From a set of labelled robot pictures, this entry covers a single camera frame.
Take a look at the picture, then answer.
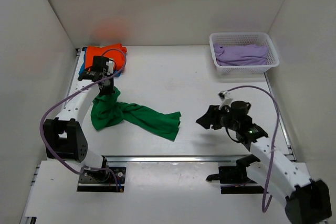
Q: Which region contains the folded blue t shirt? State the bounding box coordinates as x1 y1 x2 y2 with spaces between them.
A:
78 44 127 77

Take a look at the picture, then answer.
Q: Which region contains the white plastic basket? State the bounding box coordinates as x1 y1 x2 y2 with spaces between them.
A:
209 32 279 74

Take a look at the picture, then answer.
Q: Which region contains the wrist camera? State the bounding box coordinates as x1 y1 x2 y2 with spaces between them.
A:
218 91 233 110
106 59 116 74

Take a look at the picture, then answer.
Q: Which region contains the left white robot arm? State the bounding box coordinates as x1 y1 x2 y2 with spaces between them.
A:
42 56 116 181

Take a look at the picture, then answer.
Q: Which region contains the green t shirt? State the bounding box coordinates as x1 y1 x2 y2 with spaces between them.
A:
90 88 182 141

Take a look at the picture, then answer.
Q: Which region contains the folded orange t shirt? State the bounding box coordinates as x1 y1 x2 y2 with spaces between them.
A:
83 43 128 71

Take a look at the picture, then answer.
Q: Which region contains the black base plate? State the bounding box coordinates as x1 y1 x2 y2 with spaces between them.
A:
206 155 264 195
77 166 127 193

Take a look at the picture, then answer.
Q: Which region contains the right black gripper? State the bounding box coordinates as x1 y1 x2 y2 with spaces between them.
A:
197 104 239 131

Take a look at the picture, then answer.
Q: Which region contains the purple t shirt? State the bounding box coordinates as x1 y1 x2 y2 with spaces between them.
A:
214 44 268 66

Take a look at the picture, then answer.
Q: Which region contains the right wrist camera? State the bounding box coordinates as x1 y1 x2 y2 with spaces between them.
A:
218 91 233 110

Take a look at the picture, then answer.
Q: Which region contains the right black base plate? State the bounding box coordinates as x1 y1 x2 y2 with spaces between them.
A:
206 155 264 195

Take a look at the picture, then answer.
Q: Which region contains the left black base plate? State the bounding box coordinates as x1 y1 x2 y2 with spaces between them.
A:
77 166 127 193

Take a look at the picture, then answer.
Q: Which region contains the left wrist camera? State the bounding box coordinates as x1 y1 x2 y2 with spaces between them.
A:
106 59 116 74

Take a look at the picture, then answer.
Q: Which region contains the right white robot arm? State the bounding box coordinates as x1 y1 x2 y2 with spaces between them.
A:
196 101 332 223

